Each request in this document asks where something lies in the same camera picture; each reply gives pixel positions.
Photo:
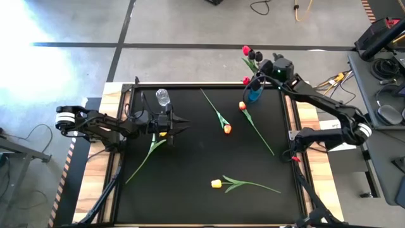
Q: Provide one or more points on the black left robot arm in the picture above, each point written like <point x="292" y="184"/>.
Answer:
<point x="104" y="123"/>

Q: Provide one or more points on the grey side table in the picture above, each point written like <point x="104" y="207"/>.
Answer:
<point x="389" y="164"/>

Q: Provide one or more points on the grey over-ear headphones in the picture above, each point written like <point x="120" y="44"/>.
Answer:
<point x="389" y="114"/>

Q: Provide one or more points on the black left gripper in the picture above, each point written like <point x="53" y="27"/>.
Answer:
<point x="159" y="123"/>

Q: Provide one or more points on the blue glass vase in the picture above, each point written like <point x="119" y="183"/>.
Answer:
<point x="254" y="95"/>

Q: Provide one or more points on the black and red case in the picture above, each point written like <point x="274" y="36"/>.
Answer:
<point x="376" y="35"/>

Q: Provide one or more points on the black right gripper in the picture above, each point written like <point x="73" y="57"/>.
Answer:
<point x="266" y="68"/>

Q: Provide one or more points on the red artificial tulip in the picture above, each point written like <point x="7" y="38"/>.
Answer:
<point x="246" y="50"/>
<point x="246" y="80"/>

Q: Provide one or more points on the black box on floor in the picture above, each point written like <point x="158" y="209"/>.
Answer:
<point x="214" y="1"/>

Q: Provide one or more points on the clear glass vase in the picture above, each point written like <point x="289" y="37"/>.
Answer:
<point x="162" y="97"/>

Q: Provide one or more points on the orange artificial tulip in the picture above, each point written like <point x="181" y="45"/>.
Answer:
<point x="227" y="129"/>
<point x="242" y="105"/>

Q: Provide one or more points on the black metal stand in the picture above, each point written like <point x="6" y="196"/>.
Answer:
<point x="22" y="152"/>

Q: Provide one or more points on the yellow artificial tulip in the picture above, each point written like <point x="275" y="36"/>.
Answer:
<point x="154" y="145"/>
<point x="216" y="183"/>

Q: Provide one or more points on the grey desk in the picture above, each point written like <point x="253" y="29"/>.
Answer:
<point x="360" y="82"/>

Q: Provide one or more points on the black diagonal frame strut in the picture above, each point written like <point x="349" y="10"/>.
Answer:
<point x="311" y="196"/>
<point x="104" y="194"/>

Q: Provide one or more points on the black aluminium table frame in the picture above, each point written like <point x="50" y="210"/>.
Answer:
<point x="288" y="87"/>

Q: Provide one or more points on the black table mat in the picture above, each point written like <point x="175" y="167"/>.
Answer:
<point x="253" y="206"/>

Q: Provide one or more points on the white paper sheet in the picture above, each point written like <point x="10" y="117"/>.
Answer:
<point x="329" y="124"/>

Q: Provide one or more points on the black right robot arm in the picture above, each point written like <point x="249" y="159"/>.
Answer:
<point x="319" y="101"/>

